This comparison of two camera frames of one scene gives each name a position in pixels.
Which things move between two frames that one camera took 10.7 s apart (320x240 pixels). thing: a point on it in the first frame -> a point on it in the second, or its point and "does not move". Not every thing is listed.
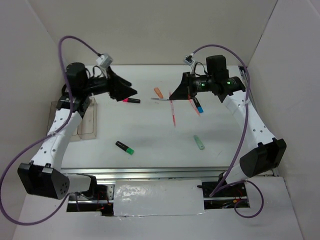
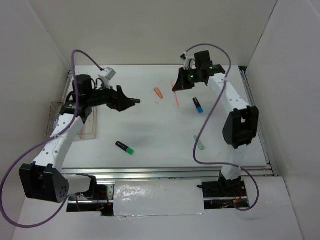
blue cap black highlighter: (198, 105) does not move
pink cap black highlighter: (130, 100) does not move
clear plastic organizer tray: (52, 111) does not move
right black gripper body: (194, 84) -> (188, 77)
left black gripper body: (108, 83) -> (105, 96)
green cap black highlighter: (122, 146) does not move
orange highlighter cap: (158, 92) does not move
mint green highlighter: (198, 142) does not move
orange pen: (192, 102) -> (177, 100)
